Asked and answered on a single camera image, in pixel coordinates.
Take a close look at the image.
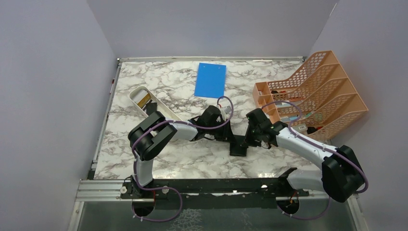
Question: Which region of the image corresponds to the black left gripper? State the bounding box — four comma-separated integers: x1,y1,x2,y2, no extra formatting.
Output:
205,118,237,143

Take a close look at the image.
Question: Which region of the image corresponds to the black leather card holder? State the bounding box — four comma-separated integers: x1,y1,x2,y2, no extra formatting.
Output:
229,135,248,157

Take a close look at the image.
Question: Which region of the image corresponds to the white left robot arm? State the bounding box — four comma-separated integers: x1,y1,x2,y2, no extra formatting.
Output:
127,106,233,198

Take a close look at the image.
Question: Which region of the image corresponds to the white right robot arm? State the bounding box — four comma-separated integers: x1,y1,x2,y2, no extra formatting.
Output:
244,108,366,203

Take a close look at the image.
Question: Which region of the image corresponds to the dark card in tray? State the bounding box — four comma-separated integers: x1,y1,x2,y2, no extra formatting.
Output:
144,102,157,116

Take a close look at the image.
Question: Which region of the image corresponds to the blue flat board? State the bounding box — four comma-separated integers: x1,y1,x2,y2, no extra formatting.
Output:
194,63,227,98

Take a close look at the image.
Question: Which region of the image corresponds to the white oblong plastic tray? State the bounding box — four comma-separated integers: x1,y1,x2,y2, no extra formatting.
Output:
128,86,181,120

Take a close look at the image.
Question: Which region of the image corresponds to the peach plastic file organizer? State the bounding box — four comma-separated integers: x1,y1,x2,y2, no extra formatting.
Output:
252,51,368,141

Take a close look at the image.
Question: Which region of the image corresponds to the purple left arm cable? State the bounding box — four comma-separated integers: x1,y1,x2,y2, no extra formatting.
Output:
131,95,235,223

